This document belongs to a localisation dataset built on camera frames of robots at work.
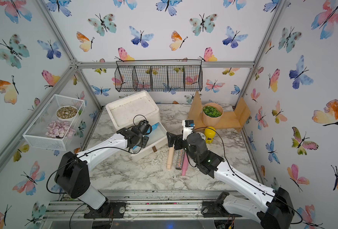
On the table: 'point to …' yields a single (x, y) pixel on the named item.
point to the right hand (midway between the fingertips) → (175, 131)
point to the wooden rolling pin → (170, 156)
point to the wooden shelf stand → (236, 119)
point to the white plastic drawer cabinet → (142, 106)
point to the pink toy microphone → (185, 164)
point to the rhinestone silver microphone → (179, 155)
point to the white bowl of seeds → (66, 113)
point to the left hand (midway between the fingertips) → (141, 137)
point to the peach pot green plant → (212, 114)
